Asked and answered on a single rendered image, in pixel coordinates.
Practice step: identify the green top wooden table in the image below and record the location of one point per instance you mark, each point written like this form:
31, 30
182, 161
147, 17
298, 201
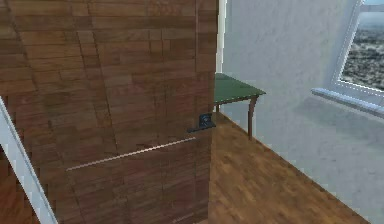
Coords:
233, 88

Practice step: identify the brown wooden room door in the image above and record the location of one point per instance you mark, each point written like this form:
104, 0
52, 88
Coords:
110, 100

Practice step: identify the white framed window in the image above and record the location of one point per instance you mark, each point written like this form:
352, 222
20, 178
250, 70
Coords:
365, 60

